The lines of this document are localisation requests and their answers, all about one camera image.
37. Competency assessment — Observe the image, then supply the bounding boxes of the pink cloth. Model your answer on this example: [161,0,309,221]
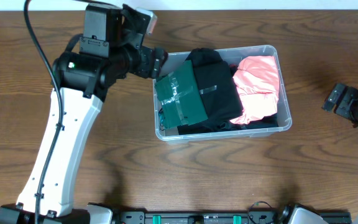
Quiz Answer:
[230,56,280,124]

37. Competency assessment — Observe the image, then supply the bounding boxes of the dark navy cloth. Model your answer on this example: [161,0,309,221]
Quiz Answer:
[218,114,278,131]

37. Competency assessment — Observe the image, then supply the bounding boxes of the clear plastic storage bin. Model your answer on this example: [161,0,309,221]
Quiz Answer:
[153,45,292,144]

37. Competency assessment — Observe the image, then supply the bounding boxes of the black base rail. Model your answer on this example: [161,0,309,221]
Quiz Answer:
[87,211,353,224]

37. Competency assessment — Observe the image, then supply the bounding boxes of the red navy plaid cloth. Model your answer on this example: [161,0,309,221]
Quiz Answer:
[229,64,238,72]

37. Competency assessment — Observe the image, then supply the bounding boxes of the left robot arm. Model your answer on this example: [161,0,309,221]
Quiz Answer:
[0,2,168,223]

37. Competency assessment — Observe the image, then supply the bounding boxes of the dark green cloth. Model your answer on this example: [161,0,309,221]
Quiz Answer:
[154,60,208,129]

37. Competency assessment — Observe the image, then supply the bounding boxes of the black cloth with tape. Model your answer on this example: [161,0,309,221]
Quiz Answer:
[193,61,243,121]

